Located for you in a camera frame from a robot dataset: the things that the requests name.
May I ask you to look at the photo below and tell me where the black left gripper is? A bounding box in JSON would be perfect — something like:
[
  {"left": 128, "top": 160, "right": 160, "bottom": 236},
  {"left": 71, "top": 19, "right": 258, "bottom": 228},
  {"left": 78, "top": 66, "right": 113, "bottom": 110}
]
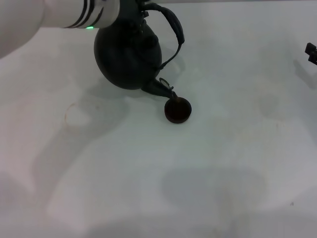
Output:
[{"left": 116, "top": 0, "right": 150, "bottom": 23}]

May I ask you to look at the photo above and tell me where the small dark teacup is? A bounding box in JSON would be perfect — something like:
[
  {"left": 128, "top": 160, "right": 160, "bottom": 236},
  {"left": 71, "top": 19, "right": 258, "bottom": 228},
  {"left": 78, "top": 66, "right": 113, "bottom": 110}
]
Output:
[{"left": 164, "top": 96, "right": 193, "bottom": 124}]

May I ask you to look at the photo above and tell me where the black round teapot with handle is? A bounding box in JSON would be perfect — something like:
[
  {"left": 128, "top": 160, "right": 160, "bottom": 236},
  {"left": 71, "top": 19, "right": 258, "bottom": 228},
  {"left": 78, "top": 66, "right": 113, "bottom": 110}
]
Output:
[{"left": 93, "top": 1, "right": 186, "bottom": 100}]

